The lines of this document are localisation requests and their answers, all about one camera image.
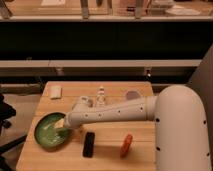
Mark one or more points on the white sponge block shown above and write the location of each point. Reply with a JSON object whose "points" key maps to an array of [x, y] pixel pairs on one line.
{"points": [[55, 92]]}

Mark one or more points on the green ceramic bowl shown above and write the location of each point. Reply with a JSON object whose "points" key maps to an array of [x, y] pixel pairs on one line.
{"points": [[46, 135]]}

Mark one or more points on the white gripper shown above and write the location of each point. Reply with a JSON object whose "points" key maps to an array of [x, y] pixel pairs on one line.
{"points": [[82, 103]]}

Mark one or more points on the black remote control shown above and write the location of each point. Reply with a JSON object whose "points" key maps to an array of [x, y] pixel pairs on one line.
{"points": [[88, 147]]}

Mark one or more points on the white paper cup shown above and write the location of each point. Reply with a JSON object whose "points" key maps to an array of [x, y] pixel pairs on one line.
{"points": [[131, 95]]}

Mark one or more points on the white glue bottle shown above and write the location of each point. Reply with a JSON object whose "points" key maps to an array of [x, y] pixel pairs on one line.
{"points": [[101, 99]]}

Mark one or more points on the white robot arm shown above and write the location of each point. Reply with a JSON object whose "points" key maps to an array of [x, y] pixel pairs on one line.
{"points": [[181, 126]]}

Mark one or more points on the orange plastic carrot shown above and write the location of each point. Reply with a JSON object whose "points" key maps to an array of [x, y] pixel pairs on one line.
{"points": [[126, 145]]}

